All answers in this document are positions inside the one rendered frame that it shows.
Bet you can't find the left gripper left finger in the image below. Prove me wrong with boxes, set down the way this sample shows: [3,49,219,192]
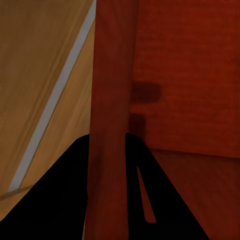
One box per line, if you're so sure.
[0,134,90,240]

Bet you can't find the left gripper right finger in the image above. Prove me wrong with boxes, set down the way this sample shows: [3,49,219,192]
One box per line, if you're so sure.
[125,133,210,240]

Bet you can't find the storage box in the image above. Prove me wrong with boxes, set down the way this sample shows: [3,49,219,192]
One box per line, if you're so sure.
[84,0,240,240]

